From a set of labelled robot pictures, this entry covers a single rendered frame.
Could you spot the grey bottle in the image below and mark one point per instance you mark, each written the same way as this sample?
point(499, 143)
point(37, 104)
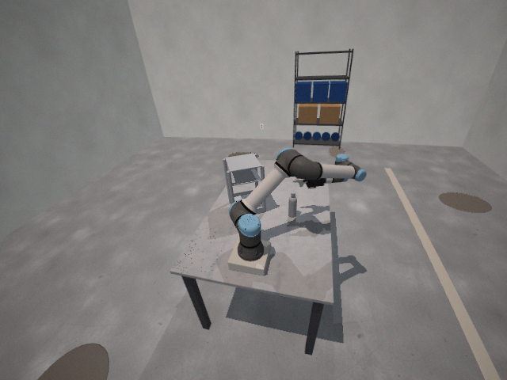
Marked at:
point(292, 205)

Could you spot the grey shelving unit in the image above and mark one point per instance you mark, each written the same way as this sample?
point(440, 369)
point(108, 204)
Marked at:
point(243, 170)

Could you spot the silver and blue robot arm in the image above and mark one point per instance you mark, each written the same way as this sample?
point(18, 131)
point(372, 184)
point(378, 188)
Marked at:
point(288, 162)

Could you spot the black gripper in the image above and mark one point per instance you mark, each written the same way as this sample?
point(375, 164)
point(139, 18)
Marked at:
point(311, 183)

